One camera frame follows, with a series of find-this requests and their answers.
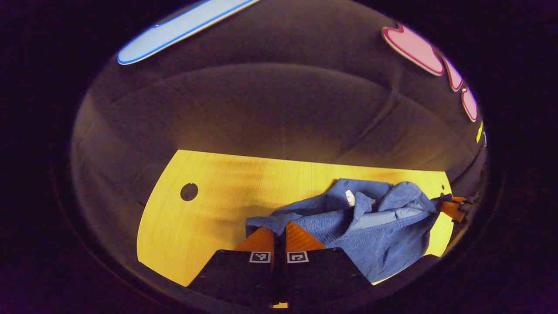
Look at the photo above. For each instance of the black backdrop cloth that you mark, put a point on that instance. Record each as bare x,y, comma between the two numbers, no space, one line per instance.
261,109

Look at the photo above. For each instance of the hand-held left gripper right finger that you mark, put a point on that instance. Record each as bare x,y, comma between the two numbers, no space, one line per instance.
318,274

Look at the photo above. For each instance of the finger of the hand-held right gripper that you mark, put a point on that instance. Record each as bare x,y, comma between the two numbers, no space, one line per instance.
460,199
451,210

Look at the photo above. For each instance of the blue button-up shirt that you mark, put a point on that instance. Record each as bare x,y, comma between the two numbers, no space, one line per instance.
375,235

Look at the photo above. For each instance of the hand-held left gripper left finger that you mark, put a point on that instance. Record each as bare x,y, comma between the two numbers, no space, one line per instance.
244,274

